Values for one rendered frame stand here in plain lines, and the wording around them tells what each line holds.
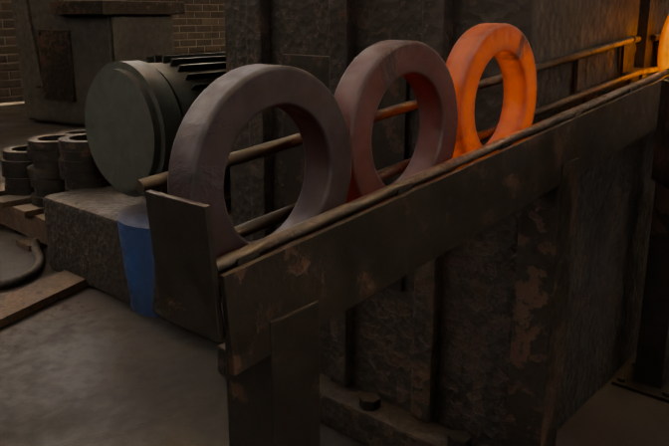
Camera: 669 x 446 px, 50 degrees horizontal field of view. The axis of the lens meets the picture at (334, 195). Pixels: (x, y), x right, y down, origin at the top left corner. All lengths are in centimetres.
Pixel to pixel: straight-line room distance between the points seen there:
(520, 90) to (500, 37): 10
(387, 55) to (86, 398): 119
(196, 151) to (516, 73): 51
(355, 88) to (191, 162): 20
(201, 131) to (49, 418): 117
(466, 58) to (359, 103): 19
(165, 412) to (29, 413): 28
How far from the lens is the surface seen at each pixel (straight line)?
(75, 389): 174
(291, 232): 59
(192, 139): 55
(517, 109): 95
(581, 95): 124
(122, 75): 203
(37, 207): 273
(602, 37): 139
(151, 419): 159
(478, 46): 84
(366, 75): 68
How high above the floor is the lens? 81
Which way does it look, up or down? 14 degrees down
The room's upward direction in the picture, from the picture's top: straight up
